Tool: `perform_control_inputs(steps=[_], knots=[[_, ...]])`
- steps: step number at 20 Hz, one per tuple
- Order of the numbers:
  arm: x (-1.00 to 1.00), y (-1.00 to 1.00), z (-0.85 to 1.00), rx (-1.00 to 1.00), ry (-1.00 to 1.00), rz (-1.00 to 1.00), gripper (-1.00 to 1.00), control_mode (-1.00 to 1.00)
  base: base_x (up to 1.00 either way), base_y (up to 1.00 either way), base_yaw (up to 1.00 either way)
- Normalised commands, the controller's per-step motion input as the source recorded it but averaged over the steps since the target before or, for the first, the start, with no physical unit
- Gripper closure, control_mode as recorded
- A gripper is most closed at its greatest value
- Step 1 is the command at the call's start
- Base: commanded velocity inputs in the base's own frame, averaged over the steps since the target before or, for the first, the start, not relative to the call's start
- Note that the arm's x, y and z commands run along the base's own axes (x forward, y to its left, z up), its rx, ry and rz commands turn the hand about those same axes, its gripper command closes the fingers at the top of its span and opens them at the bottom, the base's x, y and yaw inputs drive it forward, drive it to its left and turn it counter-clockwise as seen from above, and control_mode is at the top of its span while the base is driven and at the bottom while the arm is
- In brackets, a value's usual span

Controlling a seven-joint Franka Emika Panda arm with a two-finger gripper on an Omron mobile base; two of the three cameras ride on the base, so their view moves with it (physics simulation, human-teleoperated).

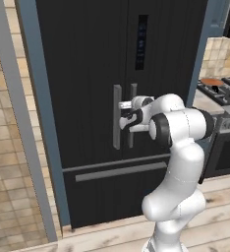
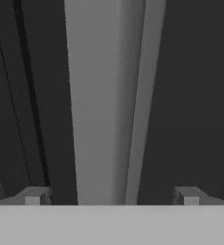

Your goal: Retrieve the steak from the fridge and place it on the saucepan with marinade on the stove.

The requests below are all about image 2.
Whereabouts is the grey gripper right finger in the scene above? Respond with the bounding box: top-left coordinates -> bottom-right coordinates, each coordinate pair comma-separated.
172,186 -> 224,206

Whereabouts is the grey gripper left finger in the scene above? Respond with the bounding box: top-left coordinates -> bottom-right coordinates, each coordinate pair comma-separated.
0,186 -> 53,206

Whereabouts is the dark grey fridge door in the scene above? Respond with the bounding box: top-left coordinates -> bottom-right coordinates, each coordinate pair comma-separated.
136,0 -> 224,206
20,0 -> 78,206

